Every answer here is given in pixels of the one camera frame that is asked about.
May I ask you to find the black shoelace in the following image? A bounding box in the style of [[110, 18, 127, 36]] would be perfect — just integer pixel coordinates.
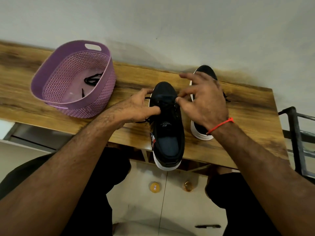
[[135, 95, 180, 124], [81, 73, 103, 98]]

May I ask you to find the person's right hand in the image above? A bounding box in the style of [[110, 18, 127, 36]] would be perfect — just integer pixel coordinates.
[[175, 72, 234, 132]]

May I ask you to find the person's leg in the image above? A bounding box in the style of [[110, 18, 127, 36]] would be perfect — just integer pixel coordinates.
[[205, 167, 282, 236], [0, 147, 131, 236]]

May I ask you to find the person's left forearm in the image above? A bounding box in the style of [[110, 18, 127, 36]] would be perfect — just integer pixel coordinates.
[[0, 102, 128, 236]]

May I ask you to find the person's left hand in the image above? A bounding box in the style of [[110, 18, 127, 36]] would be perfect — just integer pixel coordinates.
[[106, 88, 161, 130]]

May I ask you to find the person's right forearm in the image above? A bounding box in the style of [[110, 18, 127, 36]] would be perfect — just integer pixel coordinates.
[[209, 120, 315, 236]]

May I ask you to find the purple plastic basket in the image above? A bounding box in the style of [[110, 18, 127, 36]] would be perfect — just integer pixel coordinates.
[[31, 40, 116, 119]]

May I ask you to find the person's left leg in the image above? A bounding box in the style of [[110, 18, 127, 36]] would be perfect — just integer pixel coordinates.
[[0, 147, 131, 236]]

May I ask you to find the red thread bracelet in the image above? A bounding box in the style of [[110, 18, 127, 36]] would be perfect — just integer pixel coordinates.
[[206, 117, 234, 135]]

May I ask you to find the black metal rack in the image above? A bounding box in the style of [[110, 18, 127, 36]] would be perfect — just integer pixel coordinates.
[[278, 107, 315, 178]]

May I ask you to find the black shoe with white sole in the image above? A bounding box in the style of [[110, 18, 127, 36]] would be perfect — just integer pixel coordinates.
[[148, 81, 185, 171], [189, 65, 228, 141]]

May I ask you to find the person's right leg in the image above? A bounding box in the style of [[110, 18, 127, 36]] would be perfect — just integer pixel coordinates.
[[205, 167, 282, 236]]

